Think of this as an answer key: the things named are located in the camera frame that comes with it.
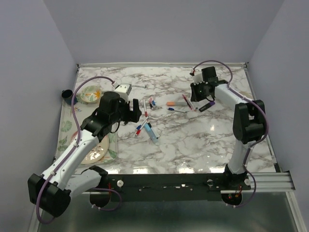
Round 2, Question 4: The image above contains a purple highlighter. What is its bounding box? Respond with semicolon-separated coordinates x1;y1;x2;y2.
199;101;215;112

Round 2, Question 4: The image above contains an orange capped highlighter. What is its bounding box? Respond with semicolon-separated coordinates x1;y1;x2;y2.
166;101;188;107

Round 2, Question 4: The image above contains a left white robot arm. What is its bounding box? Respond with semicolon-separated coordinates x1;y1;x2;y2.
28;91;141;218

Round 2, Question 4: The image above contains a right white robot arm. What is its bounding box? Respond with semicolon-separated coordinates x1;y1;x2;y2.
190;66;268;189

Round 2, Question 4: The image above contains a red pen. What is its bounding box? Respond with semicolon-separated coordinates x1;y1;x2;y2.
182;94;192;110

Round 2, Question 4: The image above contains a black capped marker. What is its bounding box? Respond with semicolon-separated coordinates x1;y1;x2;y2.
147;122;159;139

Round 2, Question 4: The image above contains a light blue highlighter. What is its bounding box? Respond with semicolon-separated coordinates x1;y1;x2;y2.
144;123;158;144

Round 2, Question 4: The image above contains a green capped marker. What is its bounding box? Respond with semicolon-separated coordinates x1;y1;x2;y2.
131;85;147;88

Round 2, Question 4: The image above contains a floral ceramic bowl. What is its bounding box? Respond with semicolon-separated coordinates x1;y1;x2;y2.
80;86;101;104

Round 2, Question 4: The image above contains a floral plastic tray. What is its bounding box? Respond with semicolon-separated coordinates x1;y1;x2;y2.
56;87;118;167

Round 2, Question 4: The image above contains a pink ceramic plate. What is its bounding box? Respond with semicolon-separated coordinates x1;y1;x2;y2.
70;131;110;165

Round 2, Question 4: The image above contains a dark blue metal cup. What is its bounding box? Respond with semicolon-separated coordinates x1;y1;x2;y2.
61;89;77;106

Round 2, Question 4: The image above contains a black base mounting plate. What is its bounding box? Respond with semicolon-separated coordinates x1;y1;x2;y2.
97;173;251;202

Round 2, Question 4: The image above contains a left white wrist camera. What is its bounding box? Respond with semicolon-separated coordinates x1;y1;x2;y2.
113;83;132;102

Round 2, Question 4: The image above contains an aluminium frame rail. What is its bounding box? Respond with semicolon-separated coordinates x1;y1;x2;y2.
253;172;295;192

